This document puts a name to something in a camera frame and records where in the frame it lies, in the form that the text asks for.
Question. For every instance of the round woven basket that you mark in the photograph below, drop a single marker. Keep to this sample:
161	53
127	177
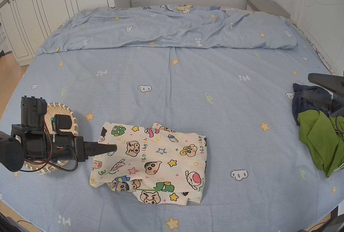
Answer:
63	112

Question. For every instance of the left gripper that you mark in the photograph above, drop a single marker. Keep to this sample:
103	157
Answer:
70	147

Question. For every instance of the white printed pyjama top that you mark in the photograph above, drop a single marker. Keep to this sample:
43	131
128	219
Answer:
161	161

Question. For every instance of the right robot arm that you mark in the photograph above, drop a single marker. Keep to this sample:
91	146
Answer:
326	81

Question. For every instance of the grey bedside table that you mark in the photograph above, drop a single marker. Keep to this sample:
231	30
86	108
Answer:
266	6

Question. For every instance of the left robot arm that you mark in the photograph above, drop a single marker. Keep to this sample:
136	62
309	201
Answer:
16	150

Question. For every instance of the green shorts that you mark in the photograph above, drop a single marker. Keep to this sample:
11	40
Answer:
319	139

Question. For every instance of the white wardrobe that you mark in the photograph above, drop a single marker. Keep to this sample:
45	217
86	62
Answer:
48	2

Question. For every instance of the pale blue quilt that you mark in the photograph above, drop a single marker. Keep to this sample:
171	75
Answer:
174	28

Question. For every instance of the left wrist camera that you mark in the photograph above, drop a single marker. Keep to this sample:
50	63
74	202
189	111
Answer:
63	123

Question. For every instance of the dark blue garment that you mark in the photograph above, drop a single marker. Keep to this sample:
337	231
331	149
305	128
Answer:
299	107

